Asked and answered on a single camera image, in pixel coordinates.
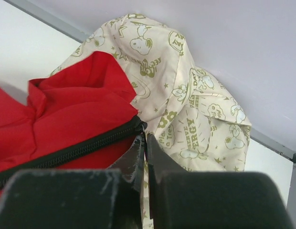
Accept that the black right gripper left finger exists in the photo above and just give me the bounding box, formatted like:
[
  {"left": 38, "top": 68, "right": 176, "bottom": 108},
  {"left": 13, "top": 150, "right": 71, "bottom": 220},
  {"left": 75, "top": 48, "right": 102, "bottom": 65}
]
[{"left": 0, "top": 134, "right": 146, "bottom": 229}]

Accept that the red zip jacket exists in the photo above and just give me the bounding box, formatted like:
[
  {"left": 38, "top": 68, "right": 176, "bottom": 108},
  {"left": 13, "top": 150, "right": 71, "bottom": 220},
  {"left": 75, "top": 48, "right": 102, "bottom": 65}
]
[{"left": 0, "top": 52, "right": 147, "bottom": 194}]

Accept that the aluminium right frame post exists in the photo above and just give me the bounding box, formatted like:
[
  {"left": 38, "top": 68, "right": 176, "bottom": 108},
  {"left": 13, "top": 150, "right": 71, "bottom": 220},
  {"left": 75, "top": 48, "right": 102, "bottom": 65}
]
[{"left": 287, "top": 153, "right": 296, "bottom": 210}]

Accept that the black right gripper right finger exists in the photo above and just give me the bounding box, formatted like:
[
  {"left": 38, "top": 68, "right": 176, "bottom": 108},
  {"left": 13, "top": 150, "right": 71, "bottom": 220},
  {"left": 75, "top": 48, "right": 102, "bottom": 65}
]
[{"left": 146, "top": 134, "right": 293, "bottom": 229}]

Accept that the cream green printed cloth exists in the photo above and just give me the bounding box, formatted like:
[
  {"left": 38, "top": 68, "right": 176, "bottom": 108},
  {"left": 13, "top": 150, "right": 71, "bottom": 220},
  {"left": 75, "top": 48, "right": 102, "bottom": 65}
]
[{"left": 49, "top": 13, "right": 252, "bottom": 229}]

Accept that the grey rear frame bar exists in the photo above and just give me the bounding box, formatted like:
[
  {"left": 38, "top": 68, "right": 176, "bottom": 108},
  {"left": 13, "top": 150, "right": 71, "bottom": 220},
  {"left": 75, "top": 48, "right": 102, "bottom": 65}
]
[{"left": 4, "top": 0, "right": 91, "bottom": 43}]

